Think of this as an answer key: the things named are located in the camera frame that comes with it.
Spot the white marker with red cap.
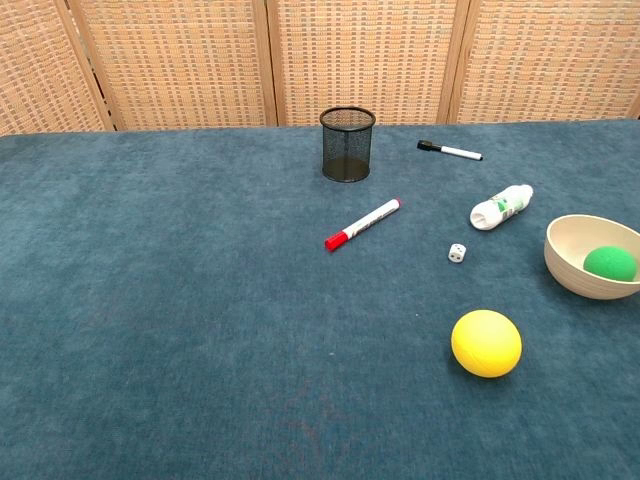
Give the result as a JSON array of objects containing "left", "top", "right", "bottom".
[{"left": 324, "top": 197, "right": 403, "bottom": 252}]

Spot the black mesh pen holder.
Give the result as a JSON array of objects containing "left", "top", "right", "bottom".
[{"left": 319, "top": 106, "right": 377, "bottom": 183}]

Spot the blue table cloth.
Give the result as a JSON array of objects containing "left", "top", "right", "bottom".
[{"left": 0, "top": 118, "right": 640, "bottom": 480}]

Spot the white marker with black cap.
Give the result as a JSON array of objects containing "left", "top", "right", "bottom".
[{"left": 416, "top": 139, "right": 484, "bottom": 163}]

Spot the small white plastic bottle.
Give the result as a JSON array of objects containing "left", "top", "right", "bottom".
[{"left": 469, "top": 183, "right": 535, "bottom": 232}]

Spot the woven wooden folding screen panel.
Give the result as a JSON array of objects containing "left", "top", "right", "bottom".
[
  {"left": 264, "top": 0, "right": 471, "bottom": 127},
  {"left": 67, "top": 0, "right": 279, "bottom": 132},
  {"left": 447, "top": 0, "right": 640, "bottom": 125},
  {"left": 0, "top": 0, "right": 117, "bottom": 137}
]

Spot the yellow foam ball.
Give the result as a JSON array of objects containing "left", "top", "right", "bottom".
[{"left": 450, "top": 309, "right": 523, "bottom": 379}]

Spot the beige bowl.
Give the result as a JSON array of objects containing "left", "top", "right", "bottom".
[{"left": 543, "top": 213, "right": 640, "bottom": 301}]

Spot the green foam ball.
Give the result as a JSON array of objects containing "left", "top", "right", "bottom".
[{"left": 582, "top": 245, "right": 638, "bottom": 283}]

